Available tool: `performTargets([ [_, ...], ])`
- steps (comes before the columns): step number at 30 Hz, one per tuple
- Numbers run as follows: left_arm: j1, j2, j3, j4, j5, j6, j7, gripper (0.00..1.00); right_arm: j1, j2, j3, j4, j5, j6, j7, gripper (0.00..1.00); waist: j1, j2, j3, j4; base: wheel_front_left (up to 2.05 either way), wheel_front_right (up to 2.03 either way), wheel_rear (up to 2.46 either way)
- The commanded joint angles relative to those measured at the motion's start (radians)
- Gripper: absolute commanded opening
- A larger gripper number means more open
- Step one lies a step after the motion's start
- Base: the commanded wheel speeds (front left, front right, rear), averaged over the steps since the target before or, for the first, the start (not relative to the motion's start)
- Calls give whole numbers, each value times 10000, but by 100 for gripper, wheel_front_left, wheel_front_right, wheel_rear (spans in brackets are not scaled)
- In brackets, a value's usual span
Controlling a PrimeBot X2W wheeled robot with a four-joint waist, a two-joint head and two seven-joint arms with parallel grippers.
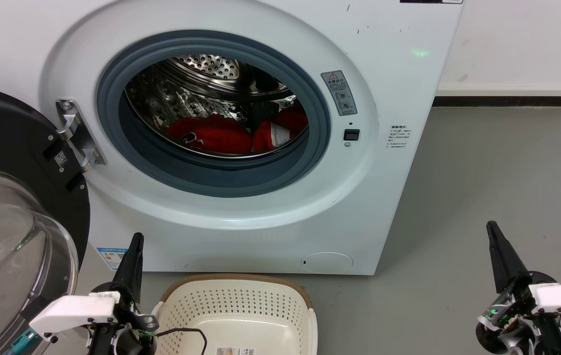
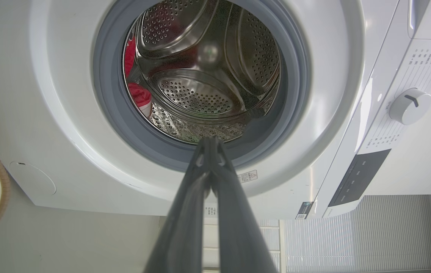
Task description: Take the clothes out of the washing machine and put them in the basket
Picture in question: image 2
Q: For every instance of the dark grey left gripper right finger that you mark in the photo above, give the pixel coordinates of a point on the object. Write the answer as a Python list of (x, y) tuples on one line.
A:
[(238, 227)]

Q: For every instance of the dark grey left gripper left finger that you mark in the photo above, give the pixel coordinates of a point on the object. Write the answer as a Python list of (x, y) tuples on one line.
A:
[(183, 227)]

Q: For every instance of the red and white cloth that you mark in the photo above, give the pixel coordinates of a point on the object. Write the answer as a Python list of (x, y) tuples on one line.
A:
[(138, 94)]

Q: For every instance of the black washing machine control panel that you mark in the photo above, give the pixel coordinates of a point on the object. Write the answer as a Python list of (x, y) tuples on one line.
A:
[(359, 178)]

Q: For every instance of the stainless steel washing machine drum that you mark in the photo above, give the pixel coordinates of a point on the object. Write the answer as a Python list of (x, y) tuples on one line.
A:
[(207, 83)]

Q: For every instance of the white shelf rack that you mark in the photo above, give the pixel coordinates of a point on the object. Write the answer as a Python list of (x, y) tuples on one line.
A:
[(209, 242)]

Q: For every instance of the white warning sticker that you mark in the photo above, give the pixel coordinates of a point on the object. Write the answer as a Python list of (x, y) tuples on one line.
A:
[(248, 176)]

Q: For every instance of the dark energy label sticker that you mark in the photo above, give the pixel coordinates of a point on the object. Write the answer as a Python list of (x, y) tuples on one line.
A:
[(303, 210)]

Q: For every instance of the grey rubber door gasket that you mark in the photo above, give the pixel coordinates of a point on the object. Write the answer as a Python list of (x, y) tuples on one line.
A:
[(109, 94)]

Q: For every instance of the round white filter cover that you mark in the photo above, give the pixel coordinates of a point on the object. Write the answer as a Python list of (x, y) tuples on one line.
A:
[(32, 178)]

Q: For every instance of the white front-load washing machine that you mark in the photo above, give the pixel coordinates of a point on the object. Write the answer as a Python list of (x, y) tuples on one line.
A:
[(67, 113)]

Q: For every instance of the white program selector knob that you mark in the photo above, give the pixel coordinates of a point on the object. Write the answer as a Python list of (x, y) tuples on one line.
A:
[(409, 107)]

